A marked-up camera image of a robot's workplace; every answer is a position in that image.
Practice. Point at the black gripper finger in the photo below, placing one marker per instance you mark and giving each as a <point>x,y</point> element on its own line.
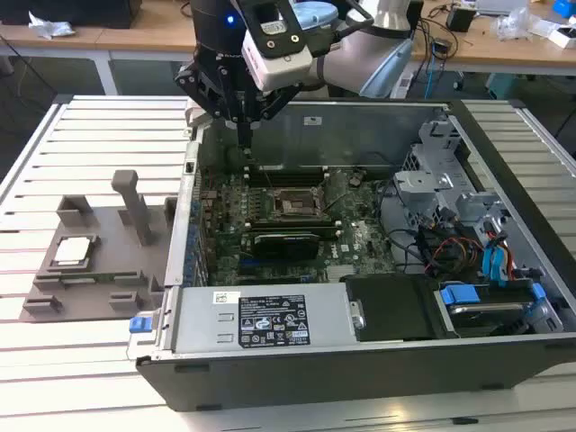
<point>279,101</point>
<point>202,96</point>

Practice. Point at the silver CPU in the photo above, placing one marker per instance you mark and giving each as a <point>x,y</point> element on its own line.
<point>72,249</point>

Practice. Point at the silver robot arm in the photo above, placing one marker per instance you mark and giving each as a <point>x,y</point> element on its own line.
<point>355,58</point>

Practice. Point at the CPU socket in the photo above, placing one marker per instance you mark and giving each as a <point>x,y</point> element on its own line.
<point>292,204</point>

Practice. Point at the grey case latch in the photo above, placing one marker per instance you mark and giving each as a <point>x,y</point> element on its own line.
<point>194,118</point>

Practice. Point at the coin cell battery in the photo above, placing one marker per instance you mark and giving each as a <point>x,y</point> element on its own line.
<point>355,181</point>

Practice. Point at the white power strip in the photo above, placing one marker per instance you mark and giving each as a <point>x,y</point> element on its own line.
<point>404,86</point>

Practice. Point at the wooden desk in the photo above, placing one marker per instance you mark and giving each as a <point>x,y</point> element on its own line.
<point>90,38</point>
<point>495,51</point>

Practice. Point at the black monitor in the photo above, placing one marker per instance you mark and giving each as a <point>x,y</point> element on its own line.
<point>90,11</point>

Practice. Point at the black graphics card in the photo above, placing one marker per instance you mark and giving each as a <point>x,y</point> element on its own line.
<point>285,247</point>

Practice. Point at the green motherboard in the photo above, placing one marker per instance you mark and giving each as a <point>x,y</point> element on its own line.
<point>360,225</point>

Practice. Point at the metal drive cage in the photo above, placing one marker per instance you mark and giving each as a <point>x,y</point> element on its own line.
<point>420,180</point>

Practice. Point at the black speaker box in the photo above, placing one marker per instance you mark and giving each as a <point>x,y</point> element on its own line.
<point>416,11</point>

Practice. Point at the blue expansion slot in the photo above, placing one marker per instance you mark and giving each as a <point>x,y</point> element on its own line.
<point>247,262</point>

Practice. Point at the crumpled white paper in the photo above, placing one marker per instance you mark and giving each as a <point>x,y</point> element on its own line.
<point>49,28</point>

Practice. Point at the black power adapter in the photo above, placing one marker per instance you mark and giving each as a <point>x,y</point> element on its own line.
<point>442,47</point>

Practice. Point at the black chair caster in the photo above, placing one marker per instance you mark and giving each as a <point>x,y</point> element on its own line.
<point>458,84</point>

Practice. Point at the small silver heatsink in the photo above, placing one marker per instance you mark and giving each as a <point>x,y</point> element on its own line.
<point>339,273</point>

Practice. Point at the brown parts rack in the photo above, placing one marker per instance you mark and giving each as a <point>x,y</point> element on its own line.
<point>112,261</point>

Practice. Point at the small black box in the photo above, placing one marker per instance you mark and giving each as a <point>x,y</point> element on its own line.
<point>460,19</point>

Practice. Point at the grey power supply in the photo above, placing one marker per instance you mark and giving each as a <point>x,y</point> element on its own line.
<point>198,315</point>

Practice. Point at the teal box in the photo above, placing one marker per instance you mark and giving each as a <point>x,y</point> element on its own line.
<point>501,85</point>

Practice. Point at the black plastic shroud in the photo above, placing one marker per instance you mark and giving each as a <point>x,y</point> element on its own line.
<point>387,308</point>

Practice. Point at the silver laptop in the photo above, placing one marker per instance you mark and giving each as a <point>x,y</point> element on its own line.
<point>499,5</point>

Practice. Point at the clear plastic bags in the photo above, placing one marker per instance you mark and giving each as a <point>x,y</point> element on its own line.
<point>513,24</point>

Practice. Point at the blue disk carrier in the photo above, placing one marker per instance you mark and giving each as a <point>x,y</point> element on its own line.
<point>459,297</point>

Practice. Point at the black PC case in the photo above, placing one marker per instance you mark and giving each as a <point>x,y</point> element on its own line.
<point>360,378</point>

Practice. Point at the blue box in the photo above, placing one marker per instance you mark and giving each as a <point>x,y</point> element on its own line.
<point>564,9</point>

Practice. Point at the silver hard disk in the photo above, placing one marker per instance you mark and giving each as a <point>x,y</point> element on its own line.
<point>488,317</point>

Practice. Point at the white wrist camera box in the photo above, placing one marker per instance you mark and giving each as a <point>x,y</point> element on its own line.
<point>279,67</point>

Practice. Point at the metal drive bracket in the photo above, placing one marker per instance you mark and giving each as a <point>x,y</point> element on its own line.
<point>479,204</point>

